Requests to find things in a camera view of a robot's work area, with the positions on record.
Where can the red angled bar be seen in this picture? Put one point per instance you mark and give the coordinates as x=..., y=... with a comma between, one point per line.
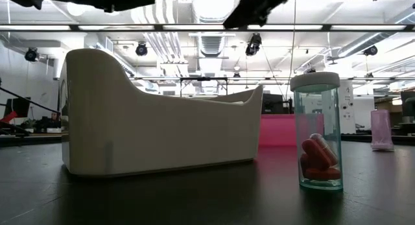
x=9, y=117

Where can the black ceiling spotlight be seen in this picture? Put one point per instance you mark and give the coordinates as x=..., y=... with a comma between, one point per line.
x=253, y=45
x=31, y=54
x=141, y=50
x=370, y=50

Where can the clear pill bottle white cap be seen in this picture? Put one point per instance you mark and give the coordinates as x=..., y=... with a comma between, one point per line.
x=316, y=80

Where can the black overhead frame bar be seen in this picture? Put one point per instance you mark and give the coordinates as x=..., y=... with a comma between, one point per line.
x=74, y=28

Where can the black computer monitor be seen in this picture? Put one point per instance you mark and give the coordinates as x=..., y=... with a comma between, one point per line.
x=21, y=107

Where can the white plastic bin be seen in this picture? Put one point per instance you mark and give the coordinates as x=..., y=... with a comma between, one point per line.
x=146, y=137

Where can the black box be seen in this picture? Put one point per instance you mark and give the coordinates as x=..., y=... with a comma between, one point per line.
x=274, y=104

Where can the pink pill bottle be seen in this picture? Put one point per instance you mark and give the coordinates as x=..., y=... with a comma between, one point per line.
x=382, y=131

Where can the silver ceiling air duct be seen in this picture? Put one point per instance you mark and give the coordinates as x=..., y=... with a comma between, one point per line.
x=212, y=45

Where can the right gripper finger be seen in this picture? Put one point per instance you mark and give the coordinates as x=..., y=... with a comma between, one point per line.
x=240, y=7
x=256, y=16

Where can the pink plastic bin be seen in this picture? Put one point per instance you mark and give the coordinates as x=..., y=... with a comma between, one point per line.
x=275, y=131

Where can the person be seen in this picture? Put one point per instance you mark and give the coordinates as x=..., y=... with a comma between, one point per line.
x=55, y=116

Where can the white pillar sign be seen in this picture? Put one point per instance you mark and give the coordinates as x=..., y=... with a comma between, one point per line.
x=347, y=98

